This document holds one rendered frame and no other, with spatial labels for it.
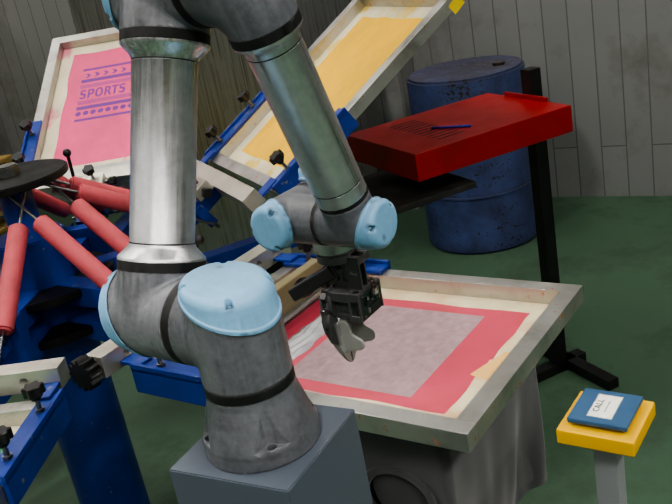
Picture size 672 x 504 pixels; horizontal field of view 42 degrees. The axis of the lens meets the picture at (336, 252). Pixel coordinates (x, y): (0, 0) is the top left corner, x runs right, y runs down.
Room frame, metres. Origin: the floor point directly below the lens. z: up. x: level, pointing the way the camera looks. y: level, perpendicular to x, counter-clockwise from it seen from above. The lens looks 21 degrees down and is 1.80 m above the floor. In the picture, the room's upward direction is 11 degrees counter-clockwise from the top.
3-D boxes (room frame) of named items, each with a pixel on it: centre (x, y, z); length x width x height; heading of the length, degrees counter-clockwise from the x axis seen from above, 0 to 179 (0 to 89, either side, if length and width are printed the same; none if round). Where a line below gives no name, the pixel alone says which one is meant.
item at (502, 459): (1.50, -0.25, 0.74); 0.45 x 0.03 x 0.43; 143
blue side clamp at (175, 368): (1.60, 0.34, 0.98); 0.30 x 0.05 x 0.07; 53
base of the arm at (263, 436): (0.97, 0.14, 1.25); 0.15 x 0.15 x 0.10
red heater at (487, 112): (2.87, -0.48, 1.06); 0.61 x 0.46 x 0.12; 113
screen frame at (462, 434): (1.68, -0.02, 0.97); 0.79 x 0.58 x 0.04; 53
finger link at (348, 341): (1.33, 0.00, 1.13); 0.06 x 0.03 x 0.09; 53
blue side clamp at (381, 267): (2.04, 0.01, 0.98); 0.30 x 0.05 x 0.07; 53
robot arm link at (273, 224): (1.26, 0.05, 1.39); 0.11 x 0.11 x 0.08; 50
